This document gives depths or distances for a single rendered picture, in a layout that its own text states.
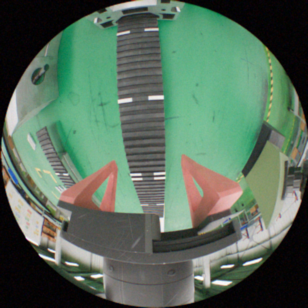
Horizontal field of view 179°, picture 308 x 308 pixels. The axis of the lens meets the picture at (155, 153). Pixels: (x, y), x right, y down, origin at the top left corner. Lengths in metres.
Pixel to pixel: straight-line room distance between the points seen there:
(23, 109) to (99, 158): 0.17
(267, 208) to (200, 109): 0.30
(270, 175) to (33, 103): 0.47
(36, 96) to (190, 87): 0.21
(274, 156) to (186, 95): 0.27
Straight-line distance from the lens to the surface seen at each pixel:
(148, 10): 0.16
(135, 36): 0.15
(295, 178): 0.40
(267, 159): 0.33
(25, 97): 0.17
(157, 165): 0.15
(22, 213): 3.22
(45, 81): 0.20
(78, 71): 0.18
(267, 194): 0.34
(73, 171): 0.27
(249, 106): 0.22
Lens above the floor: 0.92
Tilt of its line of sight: 53 degrees down
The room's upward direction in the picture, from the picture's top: 177 degrees clockwise
